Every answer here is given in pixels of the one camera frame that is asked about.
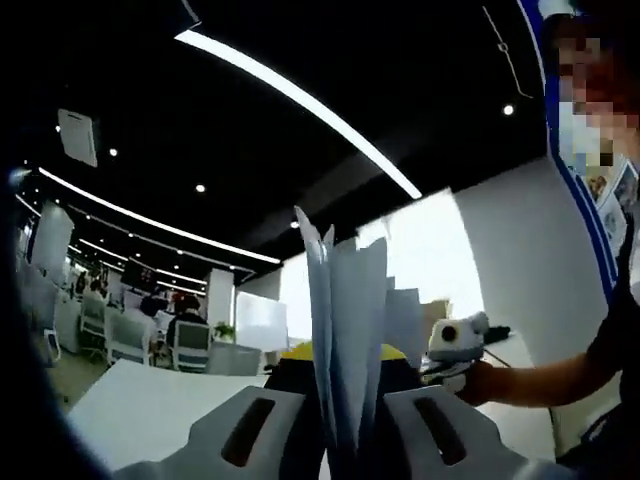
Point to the white whiteboard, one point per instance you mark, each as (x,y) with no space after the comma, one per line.
(261,320)

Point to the curved ceiling light strip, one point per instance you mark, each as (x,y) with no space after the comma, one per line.
(160,225)

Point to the ceiling air conditioner unit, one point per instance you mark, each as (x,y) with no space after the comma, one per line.
(77,137)

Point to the green potted plant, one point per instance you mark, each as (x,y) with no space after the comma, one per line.
(225,331)

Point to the black bag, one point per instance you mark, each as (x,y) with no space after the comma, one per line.
(496,333)

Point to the straight ceiling light strip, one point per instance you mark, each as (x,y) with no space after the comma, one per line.
(300,105)

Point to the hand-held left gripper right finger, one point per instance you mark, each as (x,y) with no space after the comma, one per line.
(450,440)

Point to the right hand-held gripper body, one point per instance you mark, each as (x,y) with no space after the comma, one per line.
(457,340)

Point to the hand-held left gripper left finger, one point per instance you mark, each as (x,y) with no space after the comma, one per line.
(210,440)

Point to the person's right hand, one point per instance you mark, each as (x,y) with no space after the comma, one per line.
(482,385)

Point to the stack of white printing papers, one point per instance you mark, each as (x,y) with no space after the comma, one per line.
(350,325)

